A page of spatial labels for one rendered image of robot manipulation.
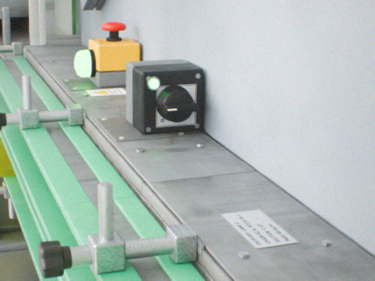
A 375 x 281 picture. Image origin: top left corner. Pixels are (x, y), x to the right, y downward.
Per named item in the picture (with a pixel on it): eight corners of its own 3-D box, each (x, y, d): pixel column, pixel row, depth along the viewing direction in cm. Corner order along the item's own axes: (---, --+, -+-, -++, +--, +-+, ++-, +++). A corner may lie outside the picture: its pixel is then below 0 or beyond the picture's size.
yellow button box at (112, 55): (131, 77, 128) (88, 79, 126) (131, 33, 126) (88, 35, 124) (143, 85, 122) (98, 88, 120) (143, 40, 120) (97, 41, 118)
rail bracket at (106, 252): (188, 246, 66) (36, 265, 62) (190, 167, 64) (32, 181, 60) (204, 265, 63) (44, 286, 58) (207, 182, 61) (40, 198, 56)
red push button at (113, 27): (99, 41, 123) (98, 21, 122) (122, 40, 124) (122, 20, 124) (104, 45, 120) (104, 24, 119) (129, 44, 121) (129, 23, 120)
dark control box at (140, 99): (185, 116, 103) (125, 120, 101) (186, 58, 101) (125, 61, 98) (206, 131, 96) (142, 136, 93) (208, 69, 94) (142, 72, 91)
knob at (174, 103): (190, 119, 95) (199, 126, 92) (156, 121, 93) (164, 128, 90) (190, 84, 94) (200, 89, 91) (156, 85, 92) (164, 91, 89)
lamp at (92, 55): (90, 74, 124) (72, 75, 124) (89, 47, 123) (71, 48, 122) (96, 79, 120) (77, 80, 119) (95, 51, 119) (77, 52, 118)
